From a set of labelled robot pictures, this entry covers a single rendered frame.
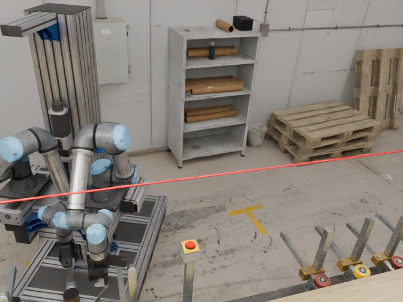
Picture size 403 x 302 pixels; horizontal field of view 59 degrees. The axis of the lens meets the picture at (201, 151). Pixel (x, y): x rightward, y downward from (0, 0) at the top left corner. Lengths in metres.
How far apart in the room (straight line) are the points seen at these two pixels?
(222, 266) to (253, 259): 0.30
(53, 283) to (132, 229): 0.75
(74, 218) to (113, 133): 0.40
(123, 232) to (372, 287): 1.94
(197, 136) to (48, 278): 2.60
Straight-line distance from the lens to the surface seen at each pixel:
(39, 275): 2.98
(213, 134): 4.77
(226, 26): 3.94
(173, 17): 4.04
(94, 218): 1.64
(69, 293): 1.63
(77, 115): 2.13
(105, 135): 1.65
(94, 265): 1.69
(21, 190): 2.33
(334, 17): 5.22
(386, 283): 2.20
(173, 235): 3.40
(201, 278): 3.08
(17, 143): 1.82
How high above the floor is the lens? 2.39
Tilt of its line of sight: 31 degrees down
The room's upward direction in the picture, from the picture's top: 4 degrees clockwise
